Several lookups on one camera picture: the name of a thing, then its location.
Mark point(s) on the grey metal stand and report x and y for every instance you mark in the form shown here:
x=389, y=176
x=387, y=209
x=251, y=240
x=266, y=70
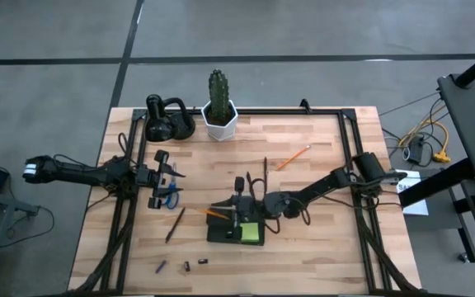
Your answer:
x=15, y=205

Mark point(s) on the black power brick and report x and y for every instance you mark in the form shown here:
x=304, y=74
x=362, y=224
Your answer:
x=417, y=149

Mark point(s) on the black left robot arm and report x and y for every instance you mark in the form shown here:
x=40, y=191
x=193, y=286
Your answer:
x=81, y=175

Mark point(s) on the dark slim pen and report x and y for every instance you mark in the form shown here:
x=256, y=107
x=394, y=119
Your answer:
x=175, y=225

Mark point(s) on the black desk frame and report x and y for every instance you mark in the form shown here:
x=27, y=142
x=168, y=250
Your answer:
x=435, y=181

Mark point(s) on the grey side desk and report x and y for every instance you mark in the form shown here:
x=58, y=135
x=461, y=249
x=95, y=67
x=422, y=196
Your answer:
x=472, y=123

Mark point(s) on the small black binder clip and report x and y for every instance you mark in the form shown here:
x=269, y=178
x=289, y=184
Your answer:
x=186, y=267
x=203, y=261

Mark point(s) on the black aluminium table frame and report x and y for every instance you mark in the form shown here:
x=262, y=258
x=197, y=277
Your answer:
x=270, y=111

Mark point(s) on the green sticky note pad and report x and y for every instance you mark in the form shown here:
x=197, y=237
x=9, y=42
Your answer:
x=250, y=233

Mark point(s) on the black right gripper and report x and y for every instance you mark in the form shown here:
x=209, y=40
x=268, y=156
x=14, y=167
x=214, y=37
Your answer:
x=247, y=208

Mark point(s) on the black desk lamp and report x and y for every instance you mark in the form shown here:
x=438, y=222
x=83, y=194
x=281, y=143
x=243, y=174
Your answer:
x=159, y=128

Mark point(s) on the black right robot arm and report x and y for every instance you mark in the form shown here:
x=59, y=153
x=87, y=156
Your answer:
x=316, y=187

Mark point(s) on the black pen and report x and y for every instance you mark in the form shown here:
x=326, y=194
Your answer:
x=249, y=181
x=265, y=171

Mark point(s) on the black mesh desk organizer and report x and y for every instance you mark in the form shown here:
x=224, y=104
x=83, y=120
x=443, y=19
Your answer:
x=221, y=237

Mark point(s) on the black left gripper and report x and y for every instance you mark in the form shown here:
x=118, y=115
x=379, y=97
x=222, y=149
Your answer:
x=157, y=181

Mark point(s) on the desk caster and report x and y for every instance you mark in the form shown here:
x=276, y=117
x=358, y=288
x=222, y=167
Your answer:
x=464, y=257

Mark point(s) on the green cactus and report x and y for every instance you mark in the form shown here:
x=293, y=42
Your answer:
x=219, y=95

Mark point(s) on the black clamp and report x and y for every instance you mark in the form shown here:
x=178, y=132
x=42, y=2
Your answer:
x=304, y=105

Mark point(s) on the white paper sheet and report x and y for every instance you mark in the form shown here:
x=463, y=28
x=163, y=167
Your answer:
x=419, y=208

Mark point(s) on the orange pencil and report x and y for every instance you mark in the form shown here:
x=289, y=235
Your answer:
x=293, y=158
x=210, y=213

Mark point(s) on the white hexagonal plant pot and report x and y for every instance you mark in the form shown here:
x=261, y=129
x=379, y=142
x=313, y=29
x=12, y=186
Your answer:
x=221, y=131

